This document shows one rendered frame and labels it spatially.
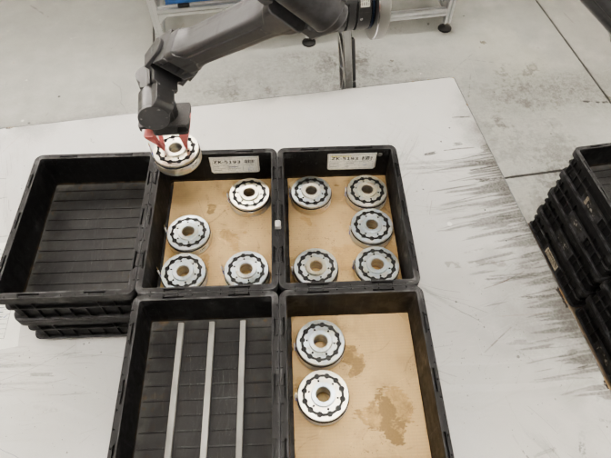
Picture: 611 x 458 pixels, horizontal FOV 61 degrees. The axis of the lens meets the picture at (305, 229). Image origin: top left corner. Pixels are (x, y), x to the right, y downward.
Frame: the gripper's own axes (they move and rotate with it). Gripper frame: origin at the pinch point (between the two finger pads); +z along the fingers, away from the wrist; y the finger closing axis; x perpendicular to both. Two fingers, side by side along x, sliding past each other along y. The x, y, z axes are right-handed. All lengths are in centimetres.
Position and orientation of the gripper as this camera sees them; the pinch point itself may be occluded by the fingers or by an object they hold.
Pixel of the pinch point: (175, 144)
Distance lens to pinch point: 118.0
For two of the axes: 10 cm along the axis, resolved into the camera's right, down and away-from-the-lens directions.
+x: -0.6, -8.3, 5.6
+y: 10.0, -0.6, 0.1
